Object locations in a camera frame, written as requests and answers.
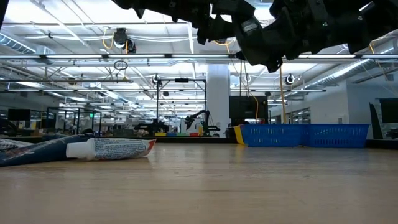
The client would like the blue plastic basket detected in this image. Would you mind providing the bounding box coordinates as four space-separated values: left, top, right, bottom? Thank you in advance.
301 123 370 149
239 124 305 147

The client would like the small white toothpaste tube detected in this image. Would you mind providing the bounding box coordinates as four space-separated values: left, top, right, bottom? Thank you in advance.
65 138 157 161

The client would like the yellow plastic basket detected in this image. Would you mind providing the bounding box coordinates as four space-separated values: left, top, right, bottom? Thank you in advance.
233 124 245 146

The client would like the black display panel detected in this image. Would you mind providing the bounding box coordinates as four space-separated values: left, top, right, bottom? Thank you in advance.
229 95 269 127

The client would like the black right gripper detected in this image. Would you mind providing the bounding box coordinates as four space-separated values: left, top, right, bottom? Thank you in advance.
264 0 349 60

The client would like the distant black rig frame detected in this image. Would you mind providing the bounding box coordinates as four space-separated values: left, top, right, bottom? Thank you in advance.
156 78 208 138

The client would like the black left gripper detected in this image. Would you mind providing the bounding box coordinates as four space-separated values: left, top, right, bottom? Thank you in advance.
186 0 239 44

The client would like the thin yellow hanging cable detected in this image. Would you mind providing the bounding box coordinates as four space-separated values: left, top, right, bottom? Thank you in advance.
248 89 260 124

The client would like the silver ventilation duct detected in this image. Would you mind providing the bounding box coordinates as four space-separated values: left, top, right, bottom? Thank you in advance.
0 32 39 55
304 58 376 91

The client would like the small dark blue tube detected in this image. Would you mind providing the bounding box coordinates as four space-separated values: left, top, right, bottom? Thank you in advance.
0 133 96 168

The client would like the distant black monitor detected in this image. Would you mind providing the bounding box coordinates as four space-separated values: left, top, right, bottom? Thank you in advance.
379 98 398 124
7 108 32 122

